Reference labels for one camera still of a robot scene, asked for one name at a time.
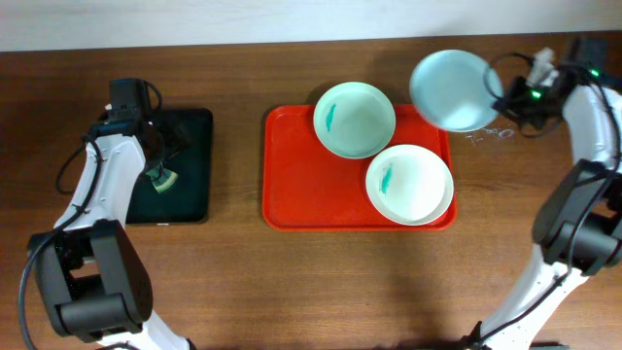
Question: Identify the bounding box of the black rectangular tray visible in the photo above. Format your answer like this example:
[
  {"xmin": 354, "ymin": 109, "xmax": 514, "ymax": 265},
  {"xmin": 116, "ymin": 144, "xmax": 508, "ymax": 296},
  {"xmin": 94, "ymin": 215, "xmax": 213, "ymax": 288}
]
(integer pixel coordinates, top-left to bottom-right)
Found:
[{"xmin": 126, "ymin": 109, "xmax": 214, "ymax": 225}]

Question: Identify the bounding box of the white cream plate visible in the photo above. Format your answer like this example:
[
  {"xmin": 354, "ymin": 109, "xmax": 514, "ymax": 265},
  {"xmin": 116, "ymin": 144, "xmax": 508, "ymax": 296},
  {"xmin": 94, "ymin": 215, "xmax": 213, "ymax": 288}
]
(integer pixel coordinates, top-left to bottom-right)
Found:
[{"xmin": 364, "ymin": 144, "xmax": 454, "ymax": 227}]

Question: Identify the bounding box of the green yellow sponge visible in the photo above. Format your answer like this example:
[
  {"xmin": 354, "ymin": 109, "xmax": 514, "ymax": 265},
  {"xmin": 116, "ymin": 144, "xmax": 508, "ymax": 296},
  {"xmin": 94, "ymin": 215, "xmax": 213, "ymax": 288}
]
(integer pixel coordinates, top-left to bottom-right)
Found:
[{"xmin": 146, "ymin": 164, "xmax": 178, "ymax": 193}]

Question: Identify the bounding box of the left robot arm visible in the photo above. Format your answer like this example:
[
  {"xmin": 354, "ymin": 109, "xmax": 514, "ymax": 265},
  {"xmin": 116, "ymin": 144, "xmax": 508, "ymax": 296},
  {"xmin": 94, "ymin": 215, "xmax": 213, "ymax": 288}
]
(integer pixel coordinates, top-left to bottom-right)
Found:
[{"xmin": 20, "ymin": 112, "xmax": 193, "ymax": 349}]

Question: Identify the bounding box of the red plastic tray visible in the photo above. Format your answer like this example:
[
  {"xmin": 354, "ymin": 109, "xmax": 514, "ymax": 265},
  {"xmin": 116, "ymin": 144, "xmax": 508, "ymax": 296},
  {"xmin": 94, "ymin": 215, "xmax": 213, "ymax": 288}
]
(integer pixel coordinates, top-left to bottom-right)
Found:
[{"xmin": 262, "ymin": 105, "xmax": 458, "ymax": 231}]

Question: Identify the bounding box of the light blue plate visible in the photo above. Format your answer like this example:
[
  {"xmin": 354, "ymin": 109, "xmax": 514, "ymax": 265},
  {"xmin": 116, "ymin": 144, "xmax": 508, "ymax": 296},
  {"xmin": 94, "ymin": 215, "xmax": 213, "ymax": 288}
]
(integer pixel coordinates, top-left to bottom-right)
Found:
[{"xmin": 409, "ymin": 50, "xmax": 502, "ymax": 132}]

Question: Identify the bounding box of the mint green plate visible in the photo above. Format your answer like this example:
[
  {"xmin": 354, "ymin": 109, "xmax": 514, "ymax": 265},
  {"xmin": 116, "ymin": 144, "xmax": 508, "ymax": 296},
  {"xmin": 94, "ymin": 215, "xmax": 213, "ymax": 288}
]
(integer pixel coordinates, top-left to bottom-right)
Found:
[{"xmin": 313, "ymin": 82, "xmax": 397, "ymax": 159}]

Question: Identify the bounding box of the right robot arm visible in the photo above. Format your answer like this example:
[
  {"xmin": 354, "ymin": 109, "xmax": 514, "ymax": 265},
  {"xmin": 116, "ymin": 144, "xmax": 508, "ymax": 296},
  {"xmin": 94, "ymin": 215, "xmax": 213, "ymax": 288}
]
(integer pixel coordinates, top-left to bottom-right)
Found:
[{"xmin": 460, "ymin": 36, "xmax": 621, "ymax": 349}]

